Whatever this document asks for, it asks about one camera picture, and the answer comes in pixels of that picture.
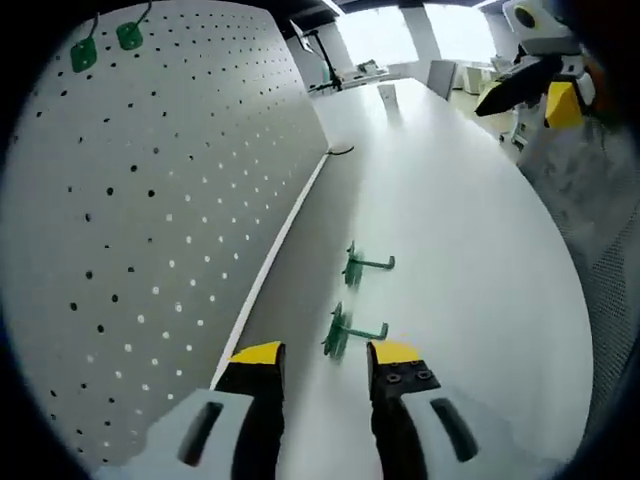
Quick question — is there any white rolling cart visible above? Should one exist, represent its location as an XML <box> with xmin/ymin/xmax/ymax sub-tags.
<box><xmin>498</xmin><ymin>102</ymin><xmax>539</xmax><ymax>154</ymax></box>

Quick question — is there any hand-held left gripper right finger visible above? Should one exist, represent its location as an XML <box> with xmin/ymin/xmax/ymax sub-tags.
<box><xmin>366</xmin><ymin>338</ymin><xmax>506</xmax><ymax>480</ymax></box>

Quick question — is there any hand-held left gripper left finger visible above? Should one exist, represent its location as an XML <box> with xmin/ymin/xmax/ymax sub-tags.
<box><xmin>94</xmin><ymin>340</ymin><xmax>288</xmax><ymax>480</ymax></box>

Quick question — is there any grey office chair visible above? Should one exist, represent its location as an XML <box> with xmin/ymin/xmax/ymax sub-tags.
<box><xmin>427</xmin><ymin>58</ymin><xmax>459</xmax><ymax>101</ymax></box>

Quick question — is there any person's right hand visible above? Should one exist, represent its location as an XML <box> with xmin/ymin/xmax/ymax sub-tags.
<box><xmin>585</xmin><ymin>60</ymin><xmax>613</xmax><ymax>116</ymax></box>

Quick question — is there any black tripod stand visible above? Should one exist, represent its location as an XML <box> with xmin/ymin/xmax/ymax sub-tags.
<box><xmin>304</xmin><ymin>29</ymin><xmax>347</xmax><ymax>94</ymax></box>

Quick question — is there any small white cup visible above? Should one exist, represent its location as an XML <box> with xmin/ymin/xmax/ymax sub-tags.
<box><xmin>377</xmin><ymin>82</ymin><xmax>401</xmax><ymax>109</ymax></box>

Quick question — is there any green hook assembly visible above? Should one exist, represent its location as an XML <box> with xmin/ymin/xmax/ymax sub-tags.
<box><xmin>69</xmin><ymin>12</ymin><xmax>101</xmax><ymax>74</ymax></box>
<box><xmin>321</xmin><ymin>302</ymin><xmax>390</xmax><ymax>359</ymax></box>
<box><xmin>115</xmin><ymin>0</ymin><xmax>154</xmax><ymax>51</ymax></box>
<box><xmin>342</xmin><ymin>240</ymin><xmax>396</xmax><ymax>289</ymax></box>

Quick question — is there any tilted flat screen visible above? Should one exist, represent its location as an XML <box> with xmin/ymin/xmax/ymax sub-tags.
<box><xmin>288</xmin><ymin>19</ymin><xmax>314</xmax><ymax>55</ymax></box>

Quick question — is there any cluttered background desk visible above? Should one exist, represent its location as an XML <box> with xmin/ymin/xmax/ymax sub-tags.
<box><xmin>349</xmin><ymin>58</ymin><xmax>392</xmax><ymax>84</ymax></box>

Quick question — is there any person's light grey coat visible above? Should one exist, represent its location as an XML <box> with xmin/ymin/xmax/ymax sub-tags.
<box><xmin>514</xmin><ymin>99</ymin><xmax>640</xmax><ymax>426</ymax></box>

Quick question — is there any white pegboard mounting plate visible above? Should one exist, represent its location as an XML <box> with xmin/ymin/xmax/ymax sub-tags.
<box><xmin>0</xmin><ymin>4</ymin><xmax>356</xmax><ymax>469</ymax></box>

